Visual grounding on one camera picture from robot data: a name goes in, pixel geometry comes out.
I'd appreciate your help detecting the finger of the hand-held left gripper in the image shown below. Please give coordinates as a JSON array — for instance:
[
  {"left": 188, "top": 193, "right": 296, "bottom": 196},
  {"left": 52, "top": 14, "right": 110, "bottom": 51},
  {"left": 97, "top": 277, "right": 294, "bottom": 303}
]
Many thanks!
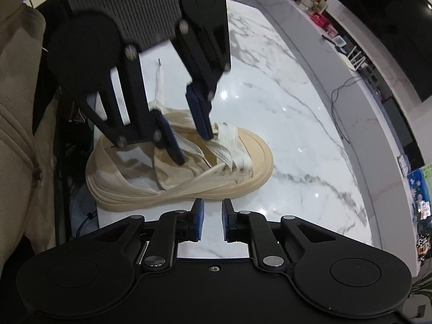
[
  {"left": 174, "top": 22, "right": 232, "bottom": 140},
  {"left": 71, "top": 45, "right": 186, "bottom": 165}
]

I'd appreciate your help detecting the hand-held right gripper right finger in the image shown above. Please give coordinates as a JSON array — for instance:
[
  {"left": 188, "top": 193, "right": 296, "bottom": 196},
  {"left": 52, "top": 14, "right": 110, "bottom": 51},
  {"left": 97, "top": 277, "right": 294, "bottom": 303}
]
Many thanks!
[{"left": 222, "top": 198, "right": 339, "bottom": 271}]

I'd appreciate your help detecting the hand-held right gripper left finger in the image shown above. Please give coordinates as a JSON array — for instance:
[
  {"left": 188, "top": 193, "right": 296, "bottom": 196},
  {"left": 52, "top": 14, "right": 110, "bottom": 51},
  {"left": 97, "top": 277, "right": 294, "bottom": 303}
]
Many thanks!
[{"left": 89, "top": 198, "right": 205, "bottom": 271}]

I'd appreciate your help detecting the white shoelace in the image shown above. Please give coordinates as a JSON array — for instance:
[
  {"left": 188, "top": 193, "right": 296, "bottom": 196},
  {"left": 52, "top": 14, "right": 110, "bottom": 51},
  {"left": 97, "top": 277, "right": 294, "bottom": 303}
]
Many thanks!
[{"left": 148, "top": 59, "right": 257, "bottom": 178}]

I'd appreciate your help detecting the cream platform shoe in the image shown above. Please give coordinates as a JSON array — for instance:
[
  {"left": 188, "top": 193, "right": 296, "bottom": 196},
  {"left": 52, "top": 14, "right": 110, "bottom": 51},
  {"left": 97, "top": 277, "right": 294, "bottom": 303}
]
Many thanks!
[{"left": 84, "top": 108, "right": 274, "bottom": 215}]

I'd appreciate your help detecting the red box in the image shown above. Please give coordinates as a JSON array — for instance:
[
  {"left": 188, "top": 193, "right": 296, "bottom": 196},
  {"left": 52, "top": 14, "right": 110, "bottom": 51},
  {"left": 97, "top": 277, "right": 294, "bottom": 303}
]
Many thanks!
[{"left": 310, "top": 12, "right": 329, "bottom": 28}]

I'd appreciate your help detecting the marble TV console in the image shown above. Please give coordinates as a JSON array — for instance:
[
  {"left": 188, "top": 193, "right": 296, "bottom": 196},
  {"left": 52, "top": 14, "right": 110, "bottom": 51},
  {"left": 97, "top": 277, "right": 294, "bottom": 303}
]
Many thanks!
[{"left": 255, "top": 0, "right": 426, "bottom": 267}]

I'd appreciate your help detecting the beige sofa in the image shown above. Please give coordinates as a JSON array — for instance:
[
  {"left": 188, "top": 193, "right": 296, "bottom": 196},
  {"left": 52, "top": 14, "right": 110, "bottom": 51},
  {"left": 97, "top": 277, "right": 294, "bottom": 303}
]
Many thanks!
[{"left": 0, "top": 0, "right": 68, "bottom": 255}]

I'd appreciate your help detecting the white router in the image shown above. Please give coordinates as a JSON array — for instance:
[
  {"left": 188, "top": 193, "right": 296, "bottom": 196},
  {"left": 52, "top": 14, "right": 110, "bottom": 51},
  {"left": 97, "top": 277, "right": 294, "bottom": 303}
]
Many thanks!
[{"left": 346, "top": 45, "right": 369, "bottom": 72}]

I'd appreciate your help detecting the grey notebook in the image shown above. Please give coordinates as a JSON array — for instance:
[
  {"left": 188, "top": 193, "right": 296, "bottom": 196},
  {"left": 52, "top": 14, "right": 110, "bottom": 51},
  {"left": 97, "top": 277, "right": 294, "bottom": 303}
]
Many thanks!
[{"left": 397, "top": 154, "right": 410, "bottom": 177}]

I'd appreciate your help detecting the group of small figurines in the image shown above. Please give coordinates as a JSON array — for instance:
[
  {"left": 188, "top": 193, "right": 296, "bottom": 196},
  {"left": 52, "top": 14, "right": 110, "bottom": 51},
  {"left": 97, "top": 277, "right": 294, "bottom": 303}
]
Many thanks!
[{"left": 413, "top": 233, "right": 432, "bottom": 260}]

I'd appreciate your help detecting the lotus painting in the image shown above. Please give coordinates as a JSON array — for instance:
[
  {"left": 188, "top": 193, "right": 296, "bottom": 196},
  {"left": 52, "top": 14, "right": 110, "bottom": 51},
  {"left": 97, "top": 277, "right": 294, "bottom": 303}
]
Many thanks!
[{"left": 407, "top": 164, "right": 432, "bottom": 206}]

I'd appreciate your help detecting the shiny ornament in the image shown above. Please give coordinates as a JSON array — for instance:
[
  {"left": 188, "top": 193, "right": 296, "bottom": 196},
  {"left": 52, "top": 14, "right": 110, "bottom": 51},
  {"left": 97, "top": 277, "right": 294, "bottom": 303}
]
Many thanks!
[{"left": 417, "top": 201, "right": 432, "bottom": 220}]

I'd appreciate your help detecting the black speaker bar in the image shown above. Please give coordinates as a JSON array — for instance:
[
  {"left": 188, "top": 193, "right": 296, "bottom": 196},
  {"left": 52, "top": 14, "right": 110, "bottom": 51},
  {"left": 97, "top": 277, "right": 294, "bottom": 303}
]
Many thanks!
[{"left": 381, "top": 96, "right": 424, "bottom": 167}]

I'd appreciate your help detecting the black television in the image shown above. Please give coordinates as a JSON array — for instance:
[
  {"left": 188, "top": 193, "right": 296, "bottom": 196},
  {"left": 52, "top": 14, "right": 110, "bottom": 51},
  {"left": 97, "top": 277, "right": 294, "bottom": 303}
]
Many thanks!
[{"left": 338, "top": 0, "right": 432, "bottom": 103}]

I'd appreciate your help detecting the black power cable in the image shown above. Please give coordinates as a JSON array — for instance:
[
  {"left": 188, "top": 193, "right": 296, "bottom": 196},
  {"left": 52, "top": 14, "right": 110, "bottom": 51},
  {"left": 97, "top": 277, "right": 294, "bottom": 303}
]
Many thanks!
[{"left": 330, "top": 76, "right": 367, "bottom": 144}]

